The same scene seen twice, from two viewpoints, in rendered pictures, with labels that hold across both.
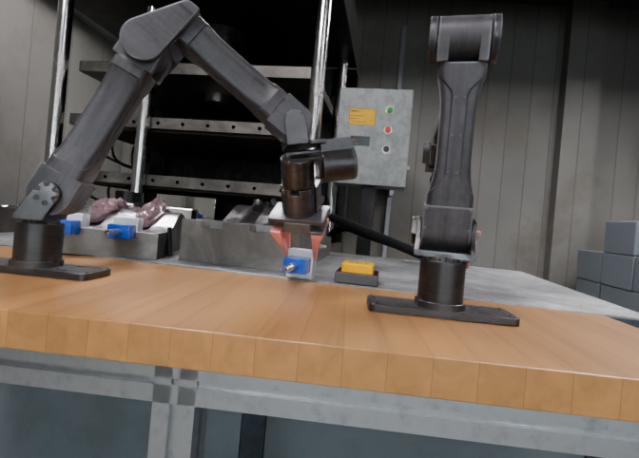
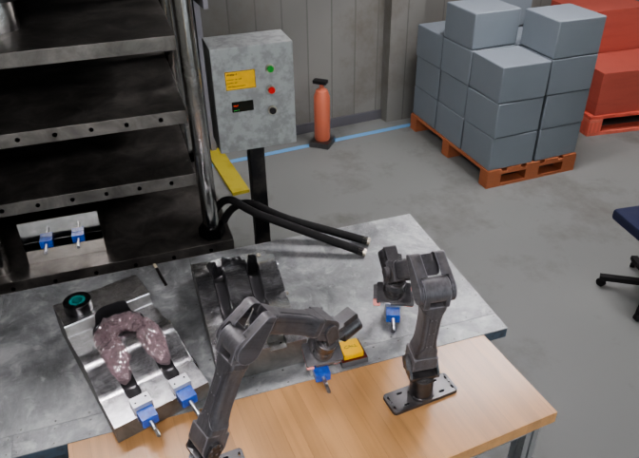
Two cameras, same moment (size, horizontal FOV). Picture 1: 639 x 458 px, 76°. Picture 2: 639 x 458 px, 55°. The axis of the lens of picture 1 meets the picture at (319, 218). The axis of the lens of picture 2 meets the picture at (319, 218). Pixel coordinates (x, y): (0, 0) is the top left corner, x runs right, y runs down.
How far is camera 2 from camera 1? 1.36 m
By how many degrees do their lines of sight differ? 41
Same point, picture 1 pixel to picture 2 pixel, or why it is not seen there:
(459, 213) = (432, 360)
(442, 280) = (425, 391)
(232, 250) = (260, 365)
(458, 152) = (432, 339)
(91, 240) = (164, 410)
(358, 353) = not seen: outside the picture
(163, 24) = (259, 338)
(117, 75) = (235, 374)
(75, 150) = (221, 421)
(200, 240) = not seen: hidden behind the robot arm
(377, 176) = (266, 138)
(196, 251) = not seen: hidden behind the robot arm
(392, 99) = (270, 54)
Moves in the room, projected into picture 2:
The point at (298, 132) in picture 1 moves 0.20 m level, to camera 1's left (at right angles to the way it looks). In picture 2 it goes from (334, 336) to (259, 365)
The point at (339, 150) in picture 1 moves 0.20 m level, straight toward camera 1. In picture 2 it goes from (351, 324) to (392, 376)
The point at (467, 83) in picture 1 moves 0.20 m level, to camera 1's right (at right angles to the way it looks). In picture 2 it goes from (437, 314) to (502, 289)
